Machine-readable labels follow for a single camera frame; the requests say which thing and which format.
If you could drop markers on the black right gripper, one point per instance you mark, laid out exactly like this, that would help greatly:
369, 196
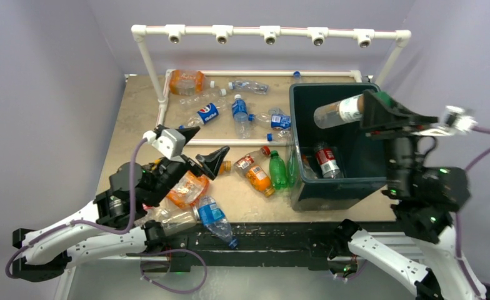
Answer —
374, 113

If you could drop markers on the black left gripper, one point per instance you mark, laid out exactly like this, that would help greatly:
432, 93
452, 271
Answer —
210, 163

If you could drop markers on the green cap white label bottle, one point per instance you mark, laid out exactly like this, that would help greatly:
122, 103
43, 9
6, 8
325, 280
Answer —
338, 113

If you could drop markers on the small orange bottle amber cap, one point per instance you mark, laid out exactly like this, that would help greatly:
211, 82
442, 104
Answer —
226, 167

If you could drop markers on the large red label water bottle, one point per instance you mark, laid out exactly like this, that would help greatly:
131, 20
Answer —
327, 161

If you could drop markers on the orange juice bottle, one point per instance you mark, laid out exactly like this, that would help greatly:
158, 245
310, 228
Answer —
260, 181

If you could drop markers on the green plastic bottle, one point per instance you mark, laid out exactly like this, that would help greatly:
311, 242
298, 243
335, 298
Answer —
277, 170

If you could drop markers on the red cap red label bottle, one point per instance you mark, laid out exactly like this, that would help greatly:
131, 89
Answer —
243, 164

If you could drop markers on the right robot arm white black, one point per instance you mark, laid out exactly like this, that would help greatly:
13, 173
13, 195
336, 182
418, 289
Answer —
424, 200

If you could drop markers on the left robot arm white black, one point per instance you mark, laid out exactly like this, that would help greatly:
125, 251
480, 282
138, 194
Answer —
106, 225

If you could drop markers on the clear Pepsi bottle blue cap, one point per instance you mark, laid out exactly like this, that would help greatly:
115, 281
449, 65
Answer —
203, 116

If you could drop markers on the large orange label crushed bottle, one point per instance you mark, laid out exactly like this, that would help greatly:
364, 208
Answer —
186, 193

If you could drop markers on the clear bottle white cap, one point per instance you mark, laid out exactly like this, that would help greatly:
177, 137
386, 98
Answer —
212, 92

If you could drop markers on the blue label bottle upright centre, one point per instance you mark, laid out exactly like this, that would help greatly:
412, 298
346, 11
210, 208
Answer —
240, 115

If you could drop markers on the blue label water bottle front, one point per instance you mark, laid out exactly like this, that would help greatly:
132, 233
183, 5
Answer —
213, 219

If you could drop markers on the orange label bottle far corner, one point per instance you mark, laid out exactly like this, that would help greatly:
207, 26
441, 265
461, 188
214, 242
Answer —
186, 82

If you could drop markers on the clear crushed bottle front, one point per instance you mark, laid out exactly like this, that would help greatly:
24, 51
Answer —
172, 220

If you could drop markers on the clear crushed bottle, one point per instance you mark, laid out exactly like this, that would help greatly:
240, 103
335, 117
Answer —
247, 86
172, 220

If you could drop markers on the clear crushed bottle back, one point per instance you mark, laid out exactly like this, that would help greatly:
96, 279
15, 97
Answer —
247, 86

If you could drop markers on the clear bottle blue label right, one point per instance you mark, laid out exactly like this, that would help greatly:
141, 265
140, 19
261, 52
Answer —
271, 120

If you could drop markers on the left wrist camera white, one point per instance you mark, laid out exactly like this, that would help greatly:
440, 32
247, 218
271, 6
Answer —
169, 142

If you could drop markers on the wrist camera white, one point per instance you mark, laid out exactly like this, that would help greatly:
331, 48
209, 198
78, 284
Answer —
455, 121
169, 142

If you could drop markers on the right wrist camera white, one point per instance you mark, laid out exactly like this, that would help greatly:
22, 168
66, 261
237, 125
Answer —
455, 121

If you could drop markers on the white PVC pipe frame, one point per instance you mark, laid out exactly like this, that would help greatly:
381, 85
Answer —
270, 35

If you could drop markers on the black table front rail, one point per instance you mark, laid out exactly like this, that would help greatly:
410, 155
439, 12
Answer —
311, 245

